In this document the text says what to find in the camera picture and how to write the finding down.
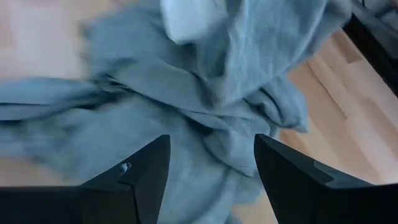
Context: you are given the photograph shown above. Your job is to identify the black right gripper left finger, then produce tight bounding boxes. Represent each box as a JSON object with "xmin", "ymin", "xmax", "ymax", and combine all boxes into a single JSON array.
[{"xmin": 0, "ymin": 134, "xmax": 171, "ymax": 224}]

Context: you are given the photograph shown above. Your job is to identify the grey garment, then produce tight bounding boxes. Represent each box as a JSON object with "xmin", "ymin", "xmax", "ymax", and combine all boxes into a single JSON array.
[{"xmin": 0, "ymin": 0, "xmax": 354, "ymax": 224}]

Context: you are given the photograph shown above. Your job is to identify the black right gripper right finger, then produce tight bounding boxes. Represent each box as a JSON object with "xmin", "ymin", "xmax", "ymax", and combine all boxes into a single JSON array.
[{"xmin": 254, "ymin": 133, "xmax": 398, "ymax": 224}]

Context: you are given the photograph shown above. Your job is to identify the black aluminium table frame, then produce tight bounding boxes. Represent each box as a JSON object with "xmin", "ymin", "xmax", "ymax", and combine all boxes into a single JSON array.
[{"xmin": 343, "ymin": 14, "xmax": 398, "ymax": 96}]

